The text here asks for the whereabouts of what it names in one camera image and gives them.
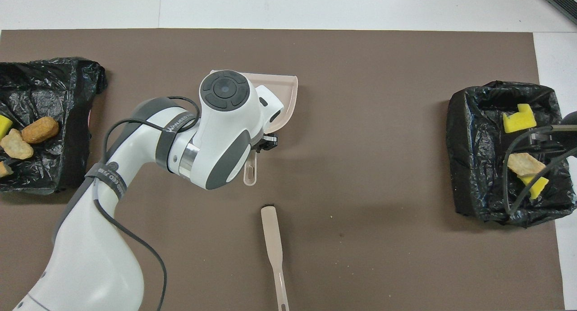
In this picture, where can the plain yellow sponge piece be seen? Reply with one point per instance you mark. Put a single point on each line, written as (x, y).
(4, 126)

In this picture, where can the beige hand brush black bristles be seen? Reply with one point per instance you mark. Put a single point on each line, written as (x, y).
(275, 239)

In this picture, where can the orange striped bread piece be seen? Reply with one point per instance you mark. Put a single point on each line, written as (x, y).
(3, 169)

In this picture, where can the bin lined with black bag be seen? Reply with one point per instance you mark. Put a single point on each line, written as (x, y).
(478, 166)
(45, 85)

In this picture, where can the pale striped bread piece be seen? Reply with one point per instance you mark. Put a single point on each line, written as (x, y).
(16, 145)

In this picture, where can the brown table mat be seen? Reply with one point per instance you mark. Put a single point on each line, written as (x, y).
(360, 257)

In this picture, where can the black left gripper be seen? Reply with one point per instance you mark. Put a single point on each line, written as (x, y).
(266, 143)

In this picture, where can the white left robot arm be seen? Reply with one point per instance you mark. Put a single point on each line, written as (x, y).
(225, 121)

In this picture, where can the beige plastic dustpan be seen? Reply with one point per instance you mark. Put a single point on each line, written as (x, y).
(284, 99)

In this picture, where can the brown bread roll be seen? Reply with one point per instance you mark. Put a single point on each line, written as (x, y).
(40, 130)

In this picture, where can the pale crusty bread chunk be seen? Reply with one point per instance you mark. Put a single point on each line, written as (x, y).
(525, 163)

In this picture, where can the yellow green sponge piece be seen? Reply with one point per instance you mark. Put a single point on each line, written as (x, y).
(536, 187)
(518, 121)

